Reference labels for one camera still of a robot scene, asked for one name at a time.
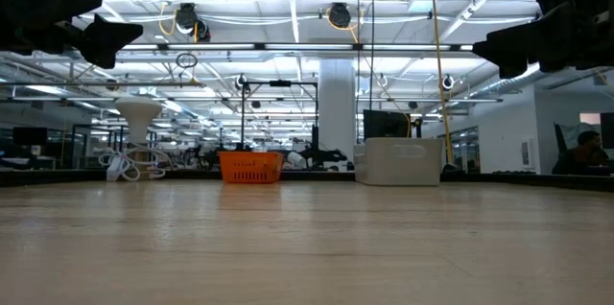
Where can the black background robot arm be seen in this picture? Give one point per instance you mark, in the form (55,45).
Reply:
(323,154)

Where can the small black monitor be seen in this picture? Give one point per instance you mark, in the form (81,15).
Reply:
(30,135)

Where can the person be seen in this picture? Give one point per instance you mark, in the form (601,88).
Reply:
(587,154)

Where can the black monitor screen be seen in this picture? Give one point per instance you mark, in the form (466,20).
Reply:
(386,125)

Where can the orange plastic basket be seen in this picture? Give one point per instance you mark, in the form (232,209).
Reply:
(251,168)

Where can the white cylinder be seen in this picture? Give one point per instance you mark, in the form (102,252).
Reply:
(296,159)

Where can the black gantry frame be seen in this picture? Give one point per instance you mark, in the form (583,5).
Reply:
(280,83)

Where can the black aluminium rig frame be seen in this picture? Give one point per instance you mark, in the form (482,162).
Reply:
(316,176)

